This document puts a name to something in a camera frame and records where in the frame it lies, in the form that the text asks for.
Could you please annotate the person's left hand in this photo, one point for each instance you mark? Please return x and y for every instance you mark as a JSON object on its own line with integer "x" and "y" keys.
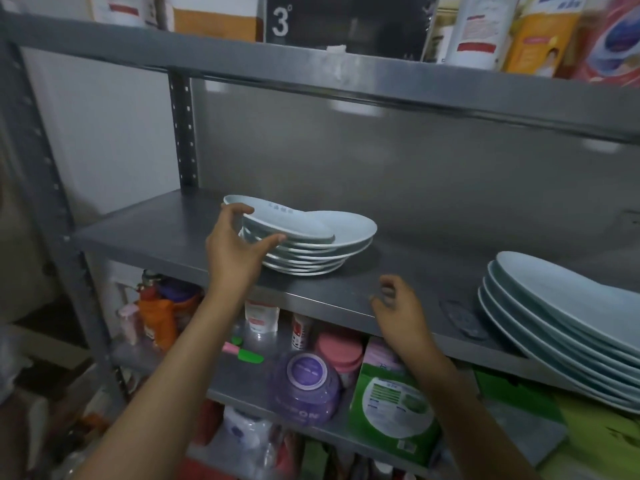
{"x": 230, "y": 254}

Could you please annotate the person's right hand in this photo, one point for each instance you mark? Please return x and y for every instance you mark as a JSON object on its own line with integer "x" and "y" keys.
{"x": 402, "y": 317}

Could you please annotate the person's left thumb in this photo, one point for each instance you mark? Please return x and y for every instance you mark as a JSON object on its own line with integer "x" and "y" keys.
{"x": 270, "y": 241}

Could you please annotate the person's right thumb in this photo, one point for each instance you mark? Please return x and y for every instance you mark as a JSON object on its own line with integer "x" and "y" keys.
{"x": 380, "y": 305}

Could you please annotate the small pale oval dish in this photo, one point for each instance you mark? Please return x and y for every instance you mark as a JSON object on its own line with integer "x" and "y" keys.
{"x": 287, "y": 219}

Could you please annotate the person's left forearm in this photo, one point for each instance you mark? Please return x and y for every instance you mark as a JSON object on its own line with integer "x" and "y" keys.
{"x": 170, "y": 384}

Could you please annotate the person's right forearm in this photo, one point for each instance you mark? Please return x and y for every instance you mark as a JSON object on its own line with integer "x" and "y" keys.
{"x": 460, "y": 414}

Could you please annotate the pink packet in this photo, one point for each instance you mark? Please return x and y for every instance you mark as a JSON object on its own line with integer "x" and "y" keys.
{"x": 382, "y": 354}

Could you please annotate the stack of pale oval plates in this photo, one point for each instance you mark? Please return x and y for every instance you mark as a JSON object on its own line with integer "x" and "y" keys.
{"x": 330, "y": 244}

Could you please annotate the pink lidded jar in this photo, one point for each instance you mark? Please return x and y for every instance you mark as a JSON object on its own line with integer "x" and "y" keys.
{"x": 340, "y": 354}

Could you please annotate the clear pouch with red label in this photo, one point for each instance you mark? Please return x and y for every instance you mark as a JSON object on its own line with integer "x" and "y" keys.
{"x": 261, "y": 317}

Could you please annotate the white and red can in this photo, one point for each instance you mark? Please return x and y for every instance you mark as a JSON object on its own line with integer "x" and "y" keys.
{"x": 301, "y": 333}

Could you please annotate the purple translucent container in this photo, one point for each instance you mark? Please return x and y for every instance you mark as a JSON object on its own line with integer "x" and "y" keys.
{"x": 306, "y": 387}

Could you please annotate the green and pink brush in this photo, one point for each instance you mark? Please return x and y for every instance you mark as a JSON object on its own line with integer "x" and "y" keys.
{"x": 245, "y": 353}

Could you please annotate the green and white packet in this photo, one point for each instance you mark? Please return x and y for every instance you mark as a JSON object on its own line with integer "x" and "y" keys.
{"x": 395, "y": 419}

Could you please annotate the grey metal shelving unit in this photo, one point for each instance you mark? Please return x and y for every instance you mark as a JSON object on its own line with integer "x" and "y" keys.
{"x": 350, "y": 144}

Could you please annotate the orange bottle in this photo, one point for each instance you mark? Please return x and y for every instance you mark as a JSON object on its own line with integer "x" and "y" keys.
{"x": 157, "y": 319}

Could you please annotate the small pink bottle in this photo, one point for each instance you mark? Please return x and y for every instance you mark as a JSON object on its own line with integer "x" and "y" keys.
{"x": 129, "y": 322}

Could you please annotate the green box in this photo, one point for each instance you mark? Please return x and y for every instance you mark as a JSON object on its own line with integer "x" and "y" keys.
{"x": 515, "y": 399}

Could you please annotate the stack of large oval platters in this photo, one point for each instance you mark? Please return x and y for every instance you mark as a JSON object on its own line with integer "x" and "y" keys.
{"x": 560, "y": 319}

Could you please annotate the white tissue roll pack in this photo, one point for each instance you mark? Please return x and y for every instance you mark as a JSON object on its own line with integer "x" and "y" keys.
{"x": 245, "y": 429}

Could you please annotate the orange and white carton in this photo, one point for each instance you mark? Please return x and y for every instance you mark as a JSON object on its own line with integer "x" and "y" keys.
{"x": 215, "y": 19}

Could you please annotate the black box with white numeral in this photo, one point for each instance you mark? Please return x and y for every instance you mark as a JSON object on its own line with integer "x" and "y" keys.
{"x": 350, "y": 22}

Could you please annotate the yellow-green bag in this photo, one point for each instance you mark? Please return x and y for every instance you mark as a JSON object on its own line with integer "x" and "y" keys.
{"x": 600, "y": 439}

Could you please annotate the white box with red label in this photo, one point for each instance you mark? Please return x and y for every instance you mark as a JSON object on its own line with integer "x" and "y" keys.
{"x": 125, "y": 8}

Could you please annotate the white bottle with red label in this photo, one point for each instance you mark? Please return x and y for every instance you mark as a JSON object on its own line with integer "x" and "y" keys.
{"x": 482, "y": 29}

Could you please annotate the yellow and white packet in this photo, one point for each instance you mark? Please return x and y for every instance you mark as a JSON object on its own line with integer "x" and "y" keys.
{"x": 545, "y": 39}

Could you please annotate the red and blue packet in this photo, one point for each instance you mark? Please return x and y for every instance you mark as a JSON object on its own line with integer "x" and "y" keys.
{"x": 612, "y": 44}

